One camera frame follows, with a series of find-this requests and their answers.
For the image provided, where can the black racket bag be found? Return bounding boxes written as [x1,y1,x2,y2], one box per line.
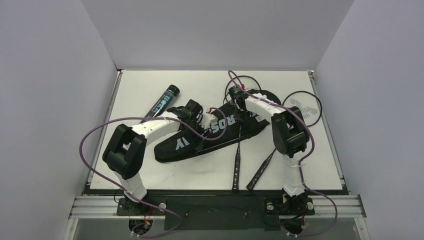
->
[154,103,269,163]

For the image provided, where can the black shuttlecock tube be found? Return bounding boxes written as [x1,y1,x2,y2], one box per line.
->
[144,84,181,118]

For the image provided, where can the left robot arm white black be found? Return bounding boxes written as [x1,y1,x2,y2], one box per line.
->
[102,99,216,215]

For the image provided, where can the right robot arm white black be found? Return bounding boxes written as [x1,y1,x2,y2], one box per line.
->
[228,85,315,215]

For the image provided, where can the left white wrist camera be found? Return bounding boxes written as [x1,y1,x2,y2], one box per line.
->
[199,112,218,129]

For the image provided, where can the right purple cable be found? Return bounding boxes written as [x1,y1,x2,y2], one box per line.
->
[227,69,339,238]

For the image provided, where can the purple cable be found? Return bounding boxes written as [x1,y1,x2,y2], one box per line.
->
[79,106,229,239]
[227,69,339,238]

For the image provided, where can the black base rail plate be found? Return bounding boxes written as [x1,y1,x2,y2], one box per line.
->
[113,190,315,235]

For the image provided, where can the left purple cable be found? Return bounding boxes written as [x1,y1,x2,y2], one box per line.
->
[79,106,229,239]

